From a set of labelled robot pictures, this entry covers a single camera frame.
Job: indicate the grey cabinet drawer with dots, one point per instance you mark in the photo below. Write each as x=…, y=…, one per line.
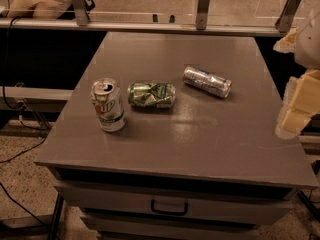
x=146, y=228
x=136, y=200

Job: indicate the white green 7up can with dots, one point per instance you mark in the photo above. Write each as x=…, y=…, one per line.
x=107, y=101

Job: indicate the black drawer handle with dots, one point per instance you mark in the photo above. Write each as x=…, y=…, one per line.
x=170, y=209

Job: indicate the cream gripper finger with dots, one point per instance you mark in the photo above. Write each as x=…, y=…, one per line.
x=301, y=101
x=287, y=43

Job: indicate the grey side shelf beam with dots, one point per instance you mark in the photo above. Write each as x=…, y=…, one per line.
x=39, y=99

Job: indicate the grey cabinet top drawer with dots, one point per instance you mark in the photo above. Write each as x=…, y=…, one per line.
x=136, y=200

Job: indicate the metal guard rail frame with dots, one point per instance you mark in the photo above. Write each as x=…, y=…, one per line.
x=204, y=17

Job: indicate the black cabinet leg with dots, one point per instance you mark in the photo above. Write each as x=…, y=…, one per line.
x=54, y=226

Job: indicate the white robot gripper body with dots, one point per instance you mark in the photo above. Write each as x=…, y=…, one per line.
x=309, y=47

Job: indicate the crushed green soda can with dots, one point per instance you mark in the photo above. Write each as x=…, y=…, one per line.
x=151, y=95

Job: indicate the silver blue redbull can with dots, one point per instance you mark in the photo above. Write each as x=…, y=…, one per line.
x=207, y=81

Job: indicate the grey cabinet lower drawer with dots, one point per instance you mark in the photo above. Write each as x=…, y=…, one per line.
x=146, y=228

